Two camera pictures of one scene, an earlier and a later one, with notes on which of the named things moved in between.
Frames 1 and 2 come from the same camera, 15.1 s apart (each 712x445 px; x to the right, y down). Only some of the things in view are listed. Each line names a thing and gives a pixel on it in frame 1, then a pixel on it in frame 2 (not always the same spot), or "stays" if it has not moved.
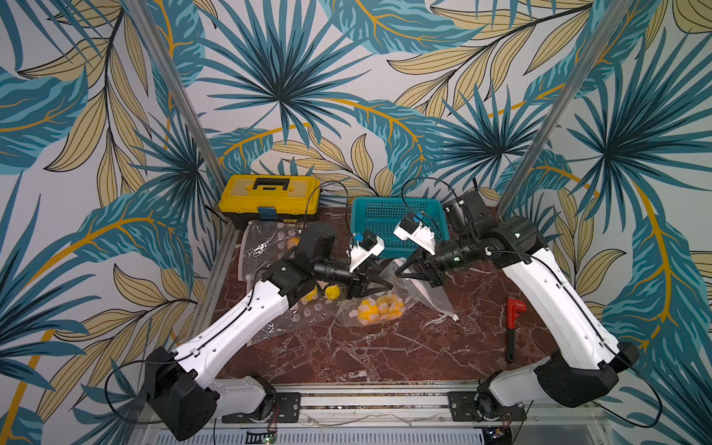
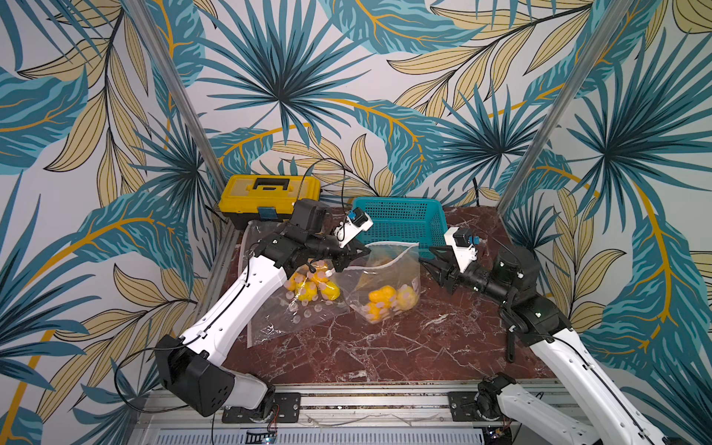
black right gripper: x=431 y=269 -> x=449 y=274
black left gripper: x=357 y=283 -> x=348 y=254
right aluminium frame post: x=603 y=30 stays
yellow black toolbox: x=247 y=197 stays
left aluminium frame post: x=184 y=91 stays
